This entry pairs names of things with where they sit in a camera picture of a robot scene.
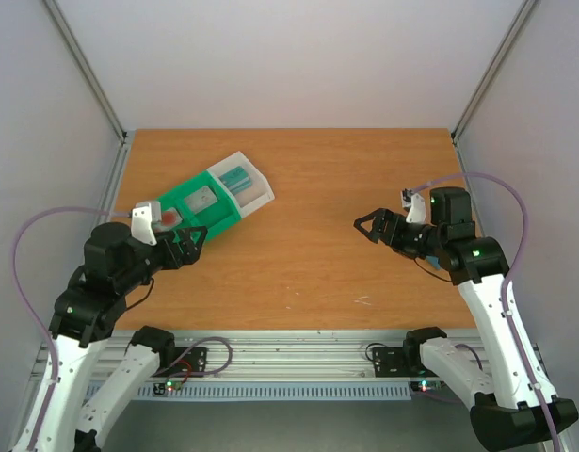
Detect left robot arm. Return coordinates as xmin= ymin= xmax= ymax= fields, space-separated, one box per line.
xmin=14 ymin=222 xmax=207 ymax=451

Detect grey card in green bin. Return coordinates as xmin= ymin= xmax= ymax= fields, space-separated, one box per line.
xmin=184 ymin=186 xmax=218 ymax=215

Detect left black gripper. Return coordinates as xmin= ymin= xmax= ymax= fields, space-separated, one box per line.
xmin=119 ymin=225 xmax=209 ymax=292

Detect right aluminium corner post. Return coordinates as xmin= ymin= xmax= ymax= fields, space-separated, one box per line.
xmin=451 ymin=0 xmax=539 ymax=146

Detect left small circuit board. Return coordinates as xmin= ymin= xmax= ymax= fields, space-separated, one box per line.
xmin=152 ymin=380 xmax=184 ymax=396

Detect aluminium front rail frame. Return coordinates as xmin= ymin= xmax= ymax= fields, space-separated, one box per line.
xmin=29 ymin=329 xmax=549 ymax=383

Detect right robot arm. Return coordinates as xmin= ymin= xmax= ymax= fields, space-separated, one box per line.
xmin=354 ymin=186 xmax=579 ymax=451

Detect right small circuit board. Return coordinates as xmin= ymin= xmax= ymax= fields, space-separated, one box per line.
xmin=410 ymin=379 xmax=443 ymax=393

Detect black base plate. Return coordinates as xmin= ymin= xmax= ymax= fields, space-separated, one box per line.
xmin=370 ymin=347 xmax=425 ymax=378
xmin=154 ymin=347 xmax=208 ymax=378

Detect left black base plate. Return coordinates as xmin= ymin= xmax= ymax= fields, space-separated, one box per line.
xmin=154 ymin=347 xmax=208 ymax=378

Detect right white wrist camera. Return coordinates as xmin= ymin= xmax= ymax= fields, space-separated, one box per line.
xmin=401 ymin=189 xmax=426 ymax=224

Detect white translucent plastic bin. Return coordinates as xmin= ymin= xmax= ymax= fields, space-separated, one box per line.
xmin=207 ymin=152 xmax=275 ymax=218

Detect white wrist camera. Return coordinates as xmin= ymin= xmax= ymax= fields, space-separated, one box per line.
xmin=401 ymin=189 xmax=426 ymax=224
xmin=130 ymin=201 xmax=161 ymax=246

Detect card with red circle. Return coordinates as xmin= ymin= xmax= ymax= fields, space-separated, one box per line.
xmin=152 ymin=207 xmax=183 ymax=233

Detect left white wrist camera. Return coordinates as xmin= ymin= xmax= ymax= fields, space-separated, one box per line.
xmin=130 ymin=201 xmax=161 ymax=246

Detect small circuit board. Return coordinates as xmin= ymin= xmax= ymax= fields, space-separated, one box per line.
xmin=410 ymin=379 xmax=443 ymax=393
xmin=152 ymin=380 xmax=184 ymax=396

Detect green plastic bin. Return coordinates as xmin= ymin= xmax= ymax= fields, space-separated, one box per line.
xmin=153 ymin=171 xmax=241 ymax=240

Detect grey slotted cable duct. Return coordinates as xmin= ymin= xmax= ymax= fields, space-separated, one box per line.
xmin=84 ymin=381 xmax=412 ymax=402

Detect aluminium corner post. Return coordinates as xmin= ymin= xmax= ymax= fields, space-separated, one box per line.
xmin=451 ymin=0 xmax=539 ymax=146
xmin=41 ymin=0 xmax=130 ymax=142

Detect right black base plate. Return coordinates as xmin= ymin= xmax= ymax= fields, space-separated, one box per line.
xmin=370 ymin=347 xmax=425 ymax=378

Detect left aluminium corner post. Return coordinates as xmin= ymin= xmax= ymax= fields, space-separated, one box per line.
xmin=41 ymin=0 xmax=130 ymax=142

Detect teal cards in white bin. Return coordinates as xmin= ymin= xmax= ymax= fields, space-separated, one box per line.
xmin=219 ymin=166 xmax=252 ymax=195

